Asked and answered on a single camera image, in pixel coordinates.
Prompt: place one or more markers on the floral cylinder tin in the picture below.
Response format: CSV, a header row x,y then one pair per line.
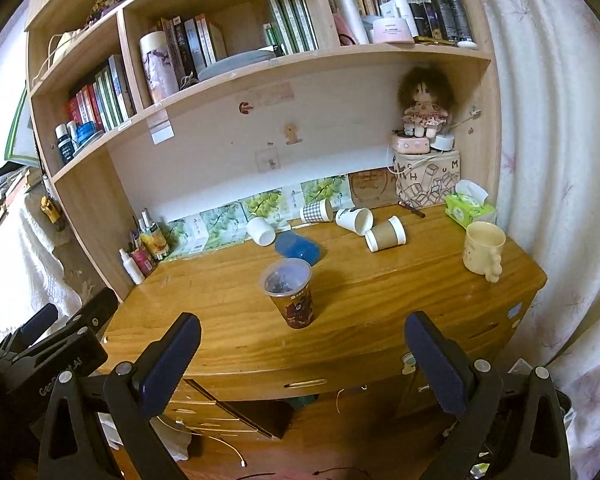
x,y
158,68

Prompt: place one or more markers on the white plastic cup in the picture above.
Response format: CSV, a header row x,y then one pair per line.
x,y
260,231

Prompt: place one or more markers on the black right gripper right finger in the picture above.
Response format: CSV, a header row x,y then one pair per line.
x,y
512,423

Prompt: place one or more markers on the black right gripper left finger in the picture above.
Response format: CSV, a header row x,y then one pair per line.
x,y
74,445

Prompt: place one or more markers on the robot print paper cup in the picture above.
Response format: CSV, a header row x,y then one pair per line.
x,y
287,282

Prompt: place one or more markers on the brown sleeve paper cup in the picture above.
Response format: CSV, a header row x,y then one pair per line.
x,y
385,235

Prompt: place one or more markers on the blue plastic cup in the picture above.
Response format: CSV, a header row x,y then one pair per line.
x,y
290,244

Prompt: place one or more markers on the wooden bookshelf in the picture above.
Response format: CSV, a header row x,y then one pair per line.
x,y
271,124

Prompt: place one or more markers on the white curtain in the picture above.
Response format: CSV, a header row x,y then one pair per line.
x,y
548,58

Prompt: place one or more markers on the green tissue pack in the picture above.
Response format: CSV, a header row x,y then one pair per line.
x,y
467,203

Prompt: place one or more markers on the cream ceramic mug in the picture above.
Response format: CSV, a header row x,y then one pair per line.
x,y
484,243

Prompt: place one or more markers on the brown haired rag doll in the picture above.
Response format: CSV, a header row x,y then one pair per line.
x,y
426,98

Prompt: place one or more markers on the yellow label spray bottle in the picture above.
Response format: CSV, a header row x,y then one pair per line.
x,y
152,237

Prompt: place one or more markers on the white paper cup green print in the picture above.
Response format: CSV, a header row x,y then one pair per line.
x,y
356,220

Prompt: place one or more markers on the letter print tote bag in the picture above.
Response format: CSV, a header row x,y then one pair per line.
x,y
424,180

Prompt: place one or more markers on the white lotion bottle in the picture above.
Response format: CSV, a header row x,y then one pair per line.
x,y
131,268

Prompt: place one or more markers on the red cosmetic jar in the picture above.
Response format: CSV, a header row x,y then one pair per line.
x,y
143,260

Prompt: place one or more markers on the pink radio box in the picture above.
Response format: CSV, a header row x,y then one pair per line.
x,y
409,145

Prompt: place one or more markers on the brown cardboard box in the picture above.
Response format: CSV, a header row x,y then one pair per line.
x,y
373,188

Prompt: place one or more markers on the checkered paper cup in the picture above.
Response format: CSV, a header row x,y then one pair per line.
x,y
317,212

